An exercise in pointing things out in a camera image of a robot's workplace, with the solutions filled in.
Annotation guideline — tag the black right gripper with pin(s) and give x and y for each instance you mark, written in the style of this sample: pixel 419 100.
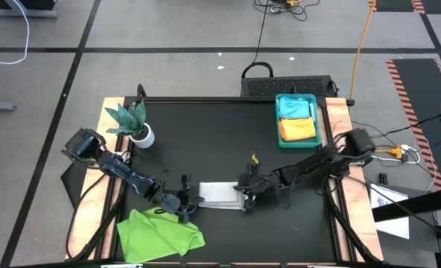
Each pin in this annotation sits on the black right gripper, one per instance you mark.
pixel 261 182

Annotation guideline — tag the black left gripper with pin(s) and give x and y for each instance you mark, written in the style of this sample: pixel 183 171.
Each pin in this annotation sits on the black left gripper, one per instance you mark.
pixel 176 201

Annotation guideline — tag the grey waffle weave towel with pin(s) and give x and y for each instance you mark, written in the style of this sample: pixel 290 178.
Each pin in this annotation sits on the grey waffle weave towel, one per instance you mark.
pixel 220 195

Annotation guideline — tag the lime green microfiber towel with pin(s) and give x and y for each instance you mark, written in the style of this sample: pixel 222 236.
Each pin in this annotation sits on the lime green microfiber towel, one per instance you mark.
pixel 157 234

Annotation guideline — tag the teal plastic bin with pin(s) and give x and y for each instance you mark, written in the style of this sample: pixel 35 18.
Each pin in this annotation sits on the teal plastic bin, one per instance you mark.
pixel 298 144

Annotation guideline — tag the orange microfiber towel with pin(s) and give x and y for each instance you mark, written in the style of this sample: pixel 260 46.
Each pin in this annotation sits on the orange microfiber towel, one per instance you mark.
pixel 298 129

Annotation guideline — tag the bright blue microfiber towel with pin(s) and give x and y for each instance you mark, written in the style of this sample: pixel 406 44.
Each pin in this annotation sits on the bright blue microfiber towel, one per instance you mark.
pixel 294 108

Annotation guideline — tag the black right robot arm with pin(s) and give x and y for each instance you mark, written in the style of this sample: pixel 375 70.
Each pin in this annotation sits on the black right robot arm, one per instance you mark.
pixel 317 160

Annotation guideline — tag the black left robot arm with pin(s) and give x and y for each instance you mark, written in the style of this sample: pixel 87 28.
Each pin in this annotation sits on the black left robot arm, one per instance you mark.
pixel 120 171

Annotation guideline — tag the white label strip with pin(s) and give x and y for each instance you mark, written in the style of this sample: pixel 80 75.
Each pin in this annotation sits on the white label strip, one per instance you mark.
pixel 121 265

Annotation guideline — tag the fake plant in white pot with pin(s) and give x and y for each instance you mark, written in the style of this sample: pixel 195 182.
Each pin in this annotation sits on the fake plant in white pot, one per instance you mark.
pixel 131 119

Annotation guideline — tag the wooden side board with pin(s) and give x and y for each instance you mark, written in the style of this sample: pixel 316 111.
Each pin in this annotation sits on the wooden side board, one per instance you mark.
pixel 337 109
pixel 88 219

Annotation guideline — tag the black computer case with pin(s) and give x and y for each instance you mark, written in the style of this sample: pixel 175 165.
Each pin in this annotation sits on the black computer case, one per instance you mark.
pixel 287 86

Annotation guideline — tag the black flat sheet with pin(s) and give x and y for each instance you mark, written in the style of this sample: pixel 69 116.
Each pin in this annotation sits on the black flat sheet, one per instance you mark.
pixel 71 184

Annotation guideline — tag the small black block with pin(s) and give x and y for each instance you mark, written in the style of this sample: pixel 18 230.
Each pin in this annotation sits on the small black block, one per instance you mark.
pixel 383 178

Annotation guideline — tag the white printed sign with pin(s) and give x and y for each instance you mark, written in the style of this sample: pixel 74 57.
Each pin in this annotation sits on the white printed sign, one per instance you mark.
pixel 392 227

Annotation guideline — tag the black hazard striped mat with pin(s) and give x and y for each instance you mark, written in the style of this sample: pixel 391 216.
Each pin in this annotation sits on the black hazard striped mat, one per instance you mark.
pixel 418 93
pixel 395 4

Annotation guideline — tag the black table frame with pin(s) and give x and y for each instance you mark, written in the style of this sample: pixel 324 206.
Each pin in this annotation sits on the black table frame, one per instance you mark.
pixel 224 99

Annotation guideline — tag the black frame beam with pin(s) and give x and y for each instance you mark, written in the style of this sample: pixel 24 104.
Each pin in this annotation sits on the black frame beam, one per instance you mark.
pixel 410 206

